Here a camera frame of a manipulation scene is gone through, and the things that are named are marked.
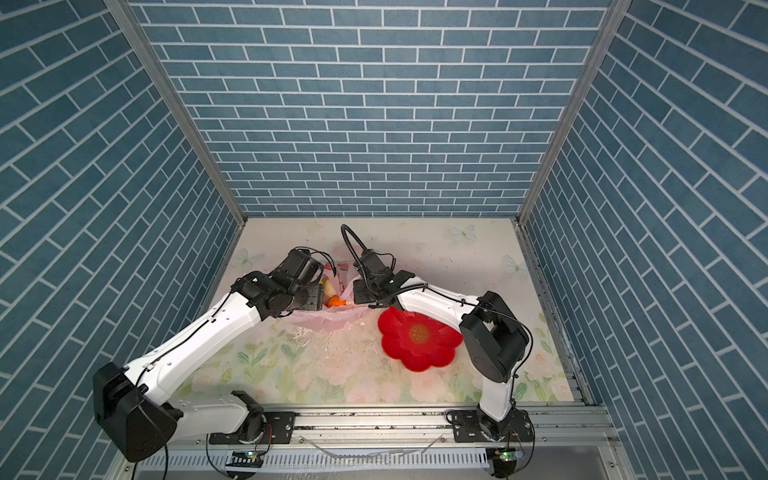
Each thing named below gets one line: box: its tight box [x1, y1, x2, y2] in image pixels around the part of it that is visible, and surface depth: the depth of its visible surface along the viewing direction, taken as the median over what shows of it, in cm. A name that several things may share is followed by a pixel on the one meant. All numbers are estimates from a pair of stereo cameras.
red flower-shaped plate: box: [378, 306, 463, 373], surface depth 90 cm
